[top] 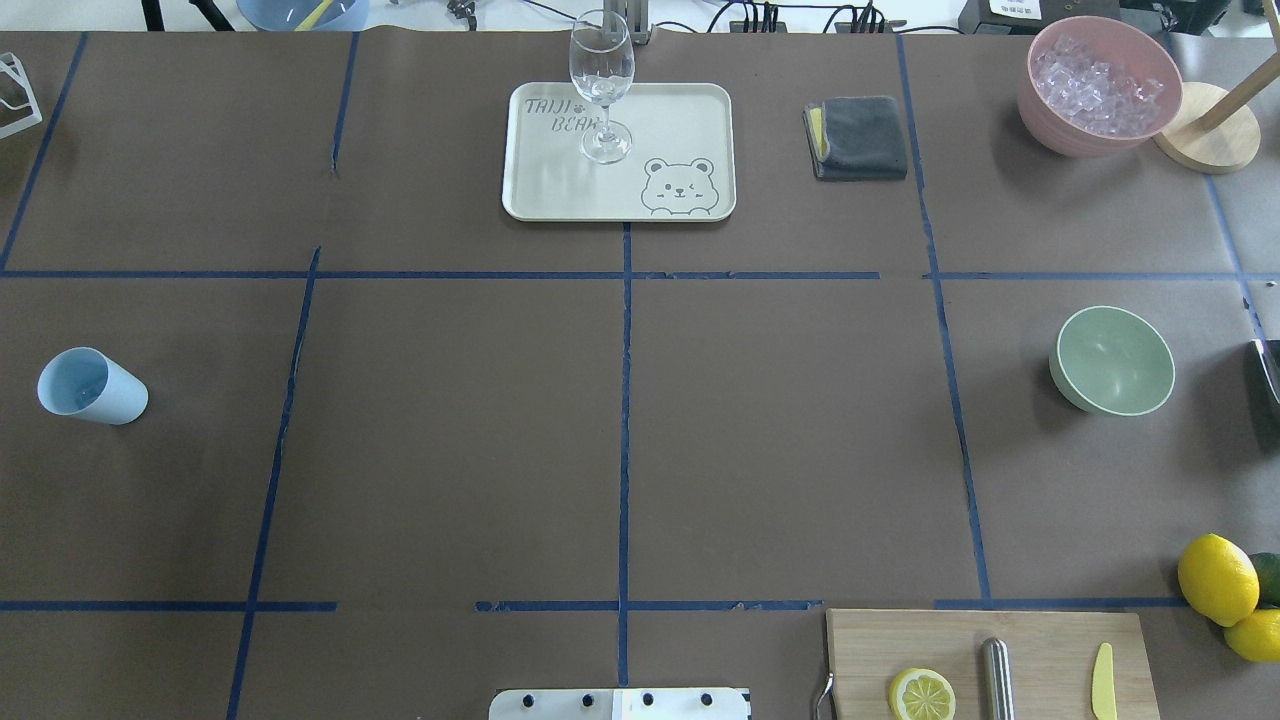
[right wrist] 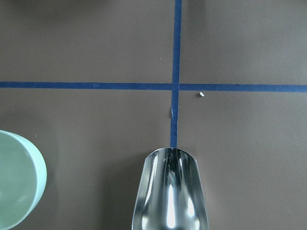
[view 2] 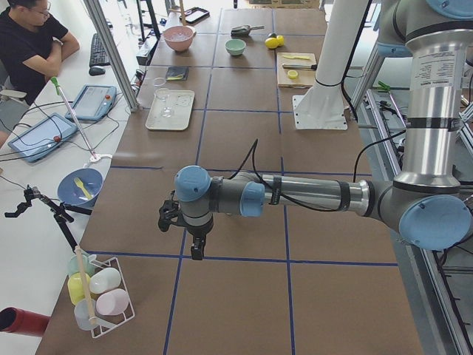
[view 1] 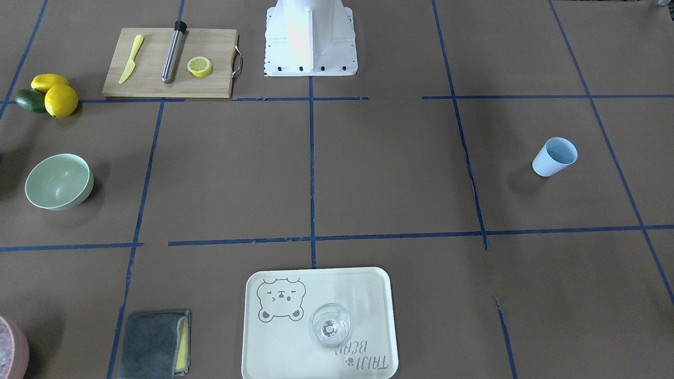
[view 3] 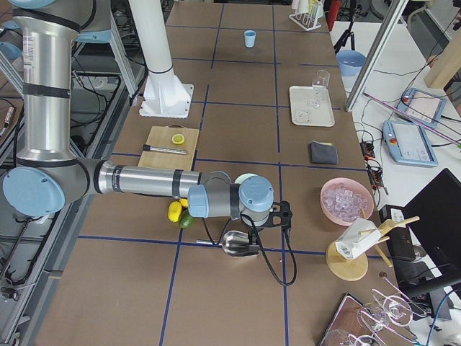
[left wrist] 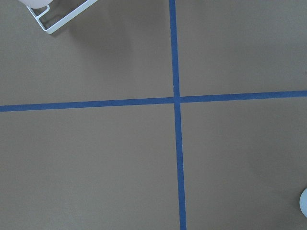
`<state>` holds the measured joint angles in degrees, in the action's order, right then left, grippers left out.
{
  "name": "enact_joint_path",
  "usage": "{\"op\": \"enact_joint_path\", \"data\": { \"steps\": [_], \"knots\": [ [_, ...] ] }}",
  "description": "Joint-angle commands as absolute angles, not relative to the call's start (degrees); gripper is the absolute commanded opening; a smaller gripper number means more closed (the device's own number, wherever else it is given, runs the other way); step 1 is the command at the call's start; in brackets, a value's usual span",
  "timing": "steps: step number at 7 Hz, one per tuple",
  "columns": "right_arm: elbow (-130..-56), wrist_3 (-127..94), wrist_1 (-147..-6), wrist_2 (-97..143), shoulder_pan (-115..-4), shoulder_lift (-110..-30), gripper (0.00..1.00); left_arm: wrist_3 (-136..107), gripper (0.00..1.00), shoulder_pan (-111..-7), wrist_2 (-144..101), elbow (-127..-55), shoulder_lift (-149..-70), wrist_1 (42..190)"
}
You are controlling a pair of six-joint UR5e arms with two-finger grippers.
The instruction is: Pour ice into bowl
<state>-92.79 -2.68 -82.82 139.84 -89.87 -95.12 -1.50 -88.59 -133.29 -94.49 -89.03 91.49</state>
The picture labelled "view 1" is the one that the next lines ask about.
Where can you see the steel muddler black tip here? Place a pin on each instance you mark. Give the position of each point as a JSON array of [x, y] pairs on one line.
[[174, 53]]

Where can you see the pink bowl of ice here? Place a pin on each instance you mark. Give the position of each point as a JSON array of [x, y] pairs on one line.
[[15, 350]]

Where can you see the lemon half slice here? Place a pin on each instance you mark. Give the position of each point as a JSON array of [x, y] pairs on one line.
[[200, 66]]

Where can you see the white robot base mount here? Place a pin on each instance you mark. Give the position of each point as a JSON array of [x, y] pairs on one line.
[[309, 38]]

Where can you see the clear wine glass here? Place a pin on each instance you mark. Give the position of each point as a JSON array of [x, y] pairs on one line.
[[331, 326]]

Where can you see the cream bear tray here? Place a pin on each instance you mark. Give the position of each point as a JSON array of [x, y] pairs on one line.
[[277, 341]]

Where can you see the light green bowl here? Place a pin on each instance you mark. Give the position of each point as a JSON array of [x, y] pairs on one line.
[[59, 182]]

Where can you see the light blue plastic cup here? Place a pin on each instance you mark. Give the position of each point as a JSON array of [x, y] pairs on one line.
[[556, 154]]

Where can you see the yellow lemon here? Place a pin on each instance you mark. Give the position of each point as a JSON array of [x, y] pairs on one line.
[[61, 100], [43, 82]]

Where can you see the grey yellow folded cloth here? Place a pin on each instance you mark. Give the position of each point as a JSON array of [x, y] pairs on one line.
[[156, 345]]

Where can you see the yellow lemon lower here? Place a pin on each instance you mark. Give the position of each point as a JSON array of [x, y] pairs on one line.
[[61, 100]]

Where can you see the green lime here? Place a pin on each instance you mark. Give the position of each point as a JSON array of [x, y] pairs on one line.
[[31, 100]]

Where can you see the yellow lemon upper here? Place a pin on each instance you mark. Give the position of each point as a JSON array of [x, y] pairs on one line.
[[43, 82]]

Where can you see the wooden cutting board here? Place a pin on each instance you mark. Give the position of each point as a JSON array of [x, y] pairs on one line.
[[218, 45]]

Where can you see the yellow plastic knife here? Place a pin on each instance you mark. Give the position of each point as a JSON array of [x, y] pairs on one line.
[[131, 64]]

